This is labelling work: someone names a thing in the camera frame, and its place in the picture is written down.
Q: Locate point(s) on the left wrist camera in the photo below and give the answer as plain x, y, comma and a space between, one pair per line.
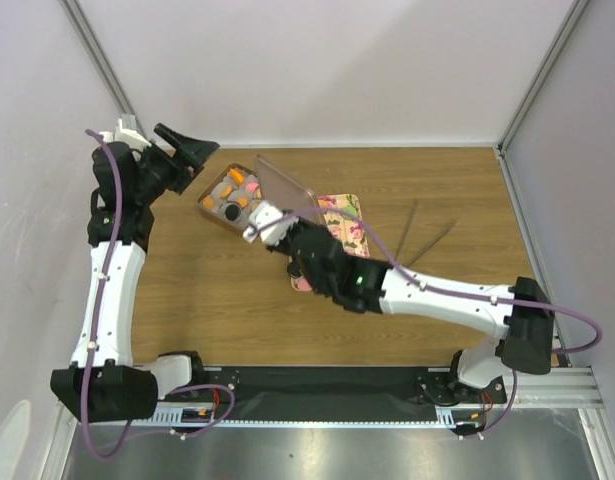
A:
126, 131

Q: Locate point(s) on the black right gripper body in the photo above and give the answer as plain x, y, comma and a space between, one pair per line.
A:
285, 247

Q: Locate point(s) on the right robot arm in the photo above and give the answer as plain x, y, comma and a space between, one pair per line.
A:
515, 317

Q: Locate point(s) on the rose gold cookie tin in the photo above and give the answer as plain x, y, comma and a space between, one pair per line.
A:
223, 179

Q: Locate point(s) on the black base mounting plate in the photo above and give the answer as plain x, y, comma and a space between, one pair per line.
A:
347, 394

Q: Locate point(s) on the floral serving tray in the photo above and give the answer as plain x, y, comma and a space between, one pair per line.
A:
349, 232

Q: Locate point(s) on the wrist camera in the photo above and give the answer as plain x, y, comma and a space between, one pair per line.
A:
126, 131
268, 224

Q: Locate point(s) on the orange squirrel cookie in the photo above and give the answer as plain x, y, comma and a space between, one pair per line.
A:
237, 176

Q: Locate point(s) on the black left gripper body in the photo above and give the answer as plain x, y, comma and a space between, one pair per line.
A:
160, 171

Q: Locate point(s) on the black sandwich cookie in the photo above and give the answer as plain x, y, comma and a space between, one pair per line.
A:
294, 271
232, 212

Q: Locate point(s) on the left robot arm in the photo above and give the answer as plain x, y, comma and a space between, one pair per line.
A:
101, 382

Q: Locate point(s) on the rose gold tin lid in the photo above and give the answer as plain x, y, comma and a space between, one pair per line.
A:
284, 191

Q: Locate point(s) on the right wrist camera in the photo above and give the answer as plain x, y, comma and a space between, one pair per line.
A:
268, 224

